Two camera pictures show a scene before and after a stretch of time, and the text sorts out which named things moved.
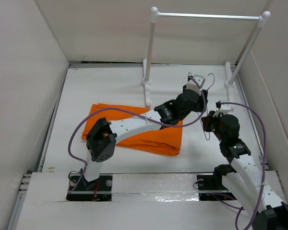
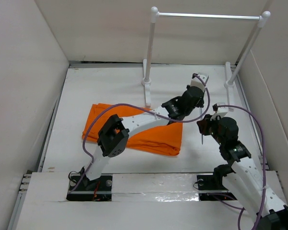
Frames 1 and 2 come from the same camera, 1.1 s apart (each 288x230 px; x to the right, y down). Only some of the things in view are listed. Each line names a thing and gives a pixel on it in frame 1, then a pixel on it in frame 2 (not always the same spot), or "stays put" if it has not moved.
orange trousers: [165, 141] stays put
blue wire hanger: [209, 137] to [200, 110]
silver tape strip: [154, 187] stays put
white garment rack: [228, 83] stays put
